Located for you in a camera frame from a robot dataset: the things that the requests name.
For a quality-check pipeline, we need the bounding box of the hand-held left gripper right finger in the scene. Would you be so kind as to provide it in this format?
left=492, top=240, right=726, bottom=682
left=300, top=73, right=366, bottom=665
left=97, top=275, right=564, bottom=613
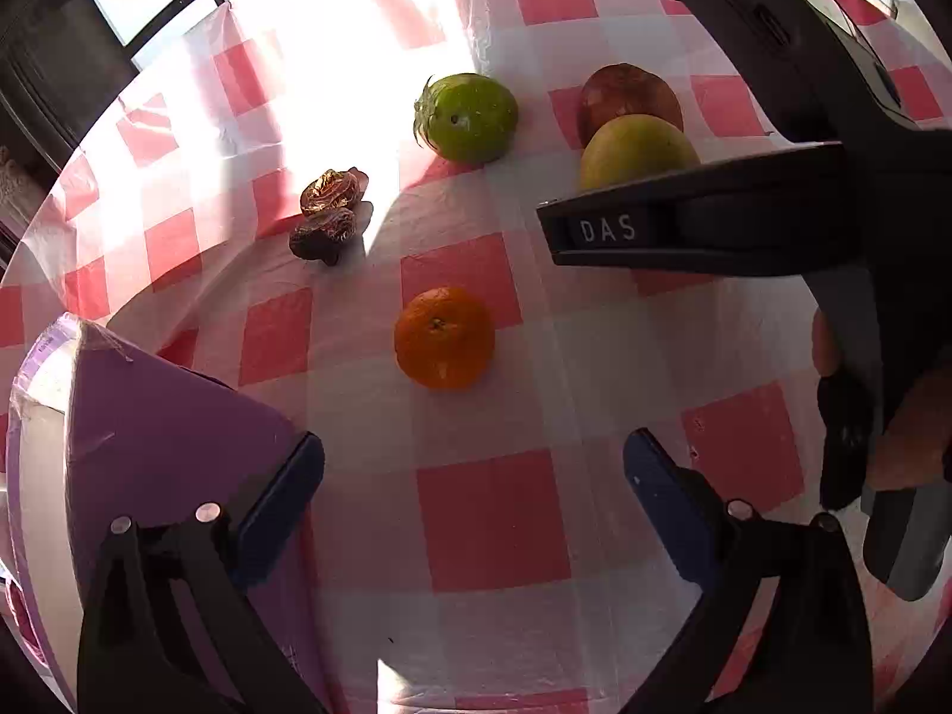
left=622, top=427, right=876, bottom=714

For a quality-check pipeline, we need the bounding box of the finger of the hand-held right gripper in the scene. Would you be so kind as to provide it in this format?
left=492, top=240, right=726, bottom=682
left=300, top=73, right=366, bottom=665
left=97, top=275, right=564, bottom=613
left=535, top=140, right=856, bottom=278

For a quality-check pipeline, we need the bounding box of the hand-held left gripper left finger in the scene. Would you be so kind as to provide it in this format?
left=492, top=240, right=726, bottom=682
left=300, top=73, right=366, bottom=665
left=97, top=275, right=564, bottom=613
left=76, top=430, right=329, bottom=714

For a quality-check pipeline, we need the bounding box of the yellow-green mango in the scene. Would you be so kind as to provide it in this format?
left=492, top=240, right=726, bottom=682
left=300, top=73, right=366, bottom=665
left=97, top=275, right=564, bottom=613
left=578, top=114, right=702, bottom=193

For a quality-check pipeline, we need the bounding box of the purple plate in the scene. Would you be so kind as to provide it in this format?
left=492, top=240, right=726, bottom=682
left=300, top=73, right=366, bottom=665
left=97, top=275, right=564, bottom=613
left=0, top=312, right=350, bottom=714

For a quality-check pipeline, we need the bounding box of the red apple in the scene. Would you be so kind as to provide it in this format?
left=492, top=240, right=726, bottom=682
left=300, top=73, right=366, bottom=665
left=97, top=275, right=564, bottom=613
left=576, top=63, right=684, bottom=148

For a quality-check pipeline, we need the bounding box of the red white checkered tablecloth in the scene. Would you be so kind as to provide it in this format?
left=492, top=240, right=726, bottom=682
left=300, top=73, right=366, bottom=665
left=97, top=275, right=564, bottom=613
left=0, top=0, right=952, bottom=714

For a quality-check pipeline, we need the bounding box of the green round fruit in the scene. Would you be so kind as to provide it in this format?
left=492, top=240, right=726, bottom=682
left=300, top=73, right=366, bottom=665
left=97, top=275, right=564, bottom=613
left=414, top=73, right=519, bottom=165

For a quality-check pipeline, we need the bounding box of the orange tangerine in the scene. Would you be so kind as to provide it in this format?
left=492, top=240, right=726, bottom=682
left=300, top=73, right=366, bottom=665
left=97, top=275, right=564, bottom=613
left=393, top=286, right=496, bottom=391

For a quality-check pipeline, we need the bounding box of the dark wrinkled date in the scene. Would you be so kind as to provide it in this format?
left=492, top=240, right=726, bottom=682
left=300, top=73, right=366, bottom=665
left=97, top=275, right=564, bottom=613
left=289, top=202, right=374, bottom=267

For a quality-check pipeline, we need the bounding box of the shiny brown date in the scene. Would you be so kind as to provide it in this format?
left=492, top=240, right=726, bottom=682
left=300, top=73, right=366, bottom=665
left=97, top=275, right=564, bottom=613
left=299, top=168, right=371, bottom=217

